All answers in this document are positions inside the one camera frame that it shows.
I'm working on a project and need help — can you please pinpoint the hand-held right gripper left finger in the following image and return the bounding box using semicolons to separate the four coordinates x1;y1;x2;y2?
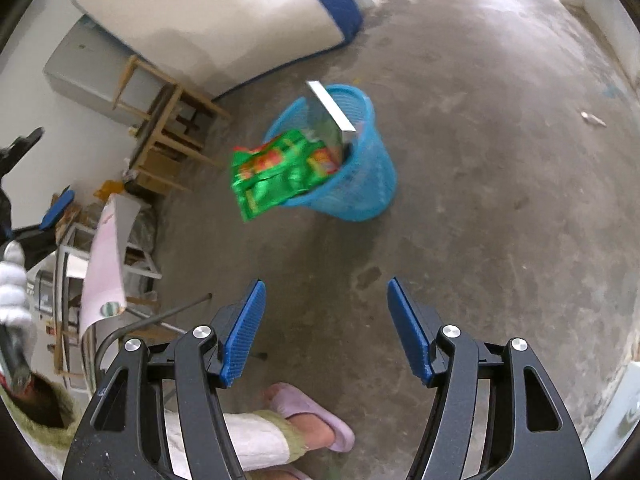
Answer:
62;278;267;480

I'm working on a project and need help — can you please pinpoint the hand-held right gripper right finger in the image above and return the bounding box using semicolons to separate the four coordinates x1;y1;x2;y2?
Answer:
387;276;591;480

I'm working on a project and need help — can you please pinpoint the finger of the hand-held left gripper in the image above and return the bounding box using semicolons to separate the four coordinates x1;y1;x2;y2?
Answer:
10;187;76;241
0;127;45;176

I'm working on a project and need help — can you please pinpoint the blue mesh wastebasket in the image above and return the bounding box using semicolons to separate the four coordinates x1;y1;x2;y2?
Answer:
263;84;398;222

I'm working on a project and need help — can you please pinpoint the large green snack bag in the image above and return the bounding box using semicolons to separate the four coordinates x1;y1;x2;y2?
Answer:
230;129;337;222

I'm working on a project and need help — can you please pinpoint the person's left hand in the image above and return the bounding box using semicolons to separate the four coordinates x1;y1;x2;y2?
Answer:
0;240;32;327

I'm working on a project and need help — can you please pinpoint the yellow bag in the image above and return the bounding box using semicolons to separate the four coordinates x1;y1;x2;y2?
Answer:
92;179;126;201

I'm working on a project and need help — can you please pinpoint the grey plastic bag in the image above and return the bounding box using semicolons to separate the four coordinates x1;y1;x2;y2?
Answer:
127;205;158;256

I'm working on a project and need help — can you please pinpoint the grey refrigerator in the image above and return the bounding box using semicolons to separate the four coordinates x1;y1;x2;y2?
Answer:
43;15;151;128

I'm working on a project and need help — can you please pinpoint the white side table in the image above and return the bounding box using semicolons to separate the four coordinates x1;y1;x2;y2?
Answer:
52;222;163;391

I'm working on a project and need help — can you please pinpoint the lilac slipper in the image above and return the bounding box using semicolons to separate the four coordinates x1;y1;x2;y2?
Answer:
263;382;356;453

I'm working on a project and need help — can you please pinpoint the wooden chair with dark seat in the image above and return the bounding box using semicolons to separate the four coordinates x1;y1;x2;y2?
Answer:
114;55;232;196

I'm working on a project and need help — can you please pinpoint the green furry garment trim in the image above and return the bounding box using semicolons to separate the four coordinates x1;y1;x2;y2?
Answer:
0;375;83;453

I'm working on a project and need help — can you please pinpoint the white mattress with blue edge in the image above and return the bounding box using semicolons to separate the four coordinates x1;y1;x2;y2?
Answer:
70;0;383;103

